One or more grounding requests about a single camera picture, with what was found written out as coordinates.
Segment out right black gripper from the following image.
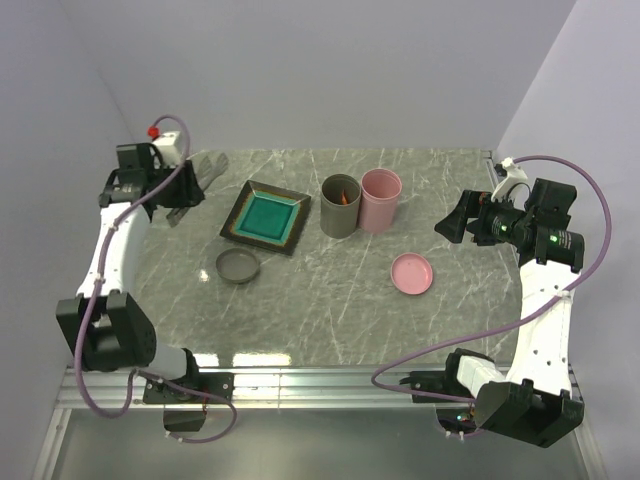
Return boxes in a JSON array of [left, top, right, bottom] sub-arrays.
[[434, 189, 533, 245]]

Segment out metal serving tongs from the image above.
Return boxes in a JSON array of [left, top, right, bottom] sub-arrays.
[[166, 153, 229, 228]]

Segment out grey round lid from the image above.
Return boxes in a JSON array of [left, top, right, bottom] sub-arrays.
[[215, 248, 261, 284]]

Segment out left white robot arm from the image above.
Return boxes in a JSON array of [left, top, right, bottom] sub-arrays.
[[56, 141, 204, 402]]

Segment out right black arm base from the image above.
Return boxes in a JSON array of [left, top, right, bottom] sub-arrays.
[[401, 371, 477, 437]]

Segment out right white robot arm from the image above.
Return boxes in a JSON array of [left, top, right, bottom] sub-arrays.
[[435, 179, 584, 448]]

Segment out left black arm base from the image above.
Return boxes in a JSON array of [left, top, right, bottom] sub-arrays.
[[142, 372, 234, 434]]

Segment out pink round lid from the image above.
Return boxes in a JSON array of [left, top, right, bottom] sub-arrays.
[[390, 252, 434, 295]]

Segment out pink cylindrical container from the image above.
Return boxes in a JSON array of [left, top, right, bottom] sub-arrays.
[[359, 168, 402, 234]]

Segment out square teal ceramic plate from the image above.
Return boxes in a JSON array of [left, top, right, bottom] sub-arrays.
[[220, 180, 311, 256]]

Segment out grey cylindrical container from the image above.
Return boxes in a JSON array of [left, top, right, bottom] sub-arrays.
[[320, 174, 361, 239]]

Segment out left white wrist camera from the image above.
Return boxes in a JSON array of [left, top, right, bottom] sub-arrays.
[[147, 126, 184, 167]]

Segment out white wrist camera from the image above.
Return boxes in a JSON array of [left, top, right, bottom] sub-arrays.
[[147, 126, 184, 167], [491, 157, 528, 202]]

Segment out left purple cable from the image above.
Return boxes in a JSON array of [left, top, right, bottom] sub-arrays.
[[72, 114, 238, 445]]

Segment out purple cable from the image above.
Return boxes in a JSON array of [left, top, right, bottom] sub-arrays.
[[370, 154, 612, 439], [72, 114, 238, 445]]

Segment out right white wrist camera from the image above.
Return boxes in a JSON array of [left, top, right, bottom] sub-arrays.
[[491, 157, 528, 202]]

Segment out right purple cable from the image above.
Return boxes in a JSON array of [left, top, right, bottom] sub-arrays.
[[370, 154, 612, 439]]

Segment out aluminium mounting rail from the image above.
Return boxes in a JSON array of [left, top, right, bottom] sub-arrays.
[[34, 367, 606, 479]]

